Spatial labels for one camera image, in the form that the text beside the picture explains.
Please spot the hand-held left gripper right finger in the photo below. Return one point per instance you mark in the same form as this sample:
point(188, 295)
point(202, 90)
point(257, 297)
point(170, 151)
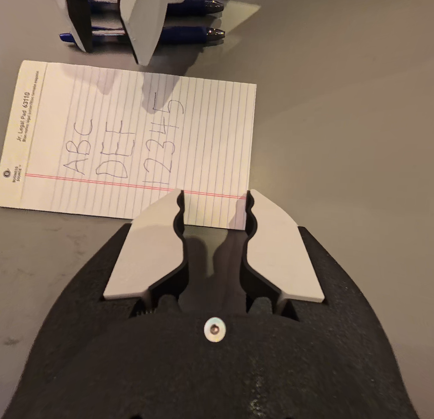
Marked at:
point(281, 253)

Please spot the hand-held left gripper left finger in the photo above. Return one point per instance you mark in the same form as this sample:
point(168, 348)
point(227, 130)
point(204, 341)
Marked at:
point(149, 249)

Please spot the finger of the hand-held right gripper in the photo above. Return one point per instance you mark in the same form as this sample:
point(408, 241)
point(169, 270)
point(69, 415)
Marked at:
point(76, 12)
point(142, 19)

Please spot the blue retractable pen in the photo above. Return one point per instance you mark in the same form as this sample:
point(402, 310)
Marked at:
point(196, 5)
point(190, 33)

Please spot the white lined notepad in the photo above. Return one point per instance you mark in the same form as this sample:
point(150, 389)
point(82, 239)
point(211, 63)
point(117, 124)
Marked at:
point(203, 137)

